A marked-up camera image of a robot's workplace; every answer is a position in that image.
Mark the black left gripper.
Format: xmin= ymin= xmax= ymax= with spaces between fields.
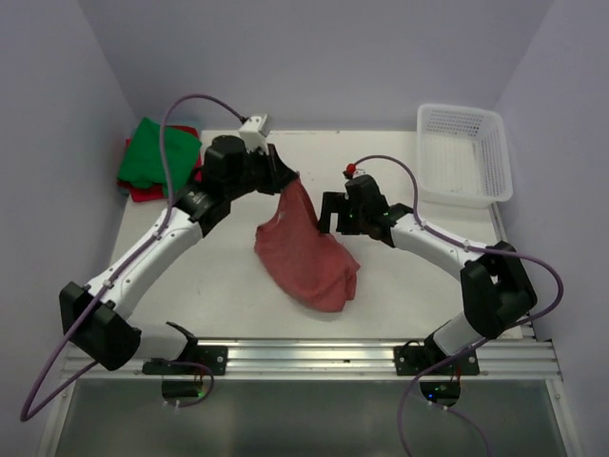
xmin=226 ymin=143 xmax=297 ymax=201

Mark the aluminium mounting rail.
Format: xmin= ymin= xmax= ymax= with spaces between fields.
xmin=66 ymin=336 xmax=558 ymax=381

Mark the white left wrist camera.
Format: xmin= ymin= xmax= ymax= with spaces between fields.
xmin=238 ymin=114 xmax=272 ymax=153

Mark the salmon pink t shirt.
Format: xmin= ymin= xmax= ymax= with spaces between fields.
xmin=254 ymin=179 xmax=360 ymax=313

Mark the white plastic basket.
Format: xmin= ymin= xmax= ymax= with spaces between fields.
xmin=416 ymin=104 xmax=513 ymax=209

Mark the green folded t shirt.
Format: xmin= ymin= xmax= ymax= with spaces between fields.
xmin=116 ymin=117 xmax=202 ymax=198

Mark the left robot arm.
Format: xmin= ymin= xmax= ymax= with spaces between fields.
xmin=59 ymin=135 xmax=299 ymax=374

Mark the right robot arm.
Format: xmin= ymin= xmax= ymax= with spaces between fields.
xmin=318 ymin=175 xmax=538 ymax=374

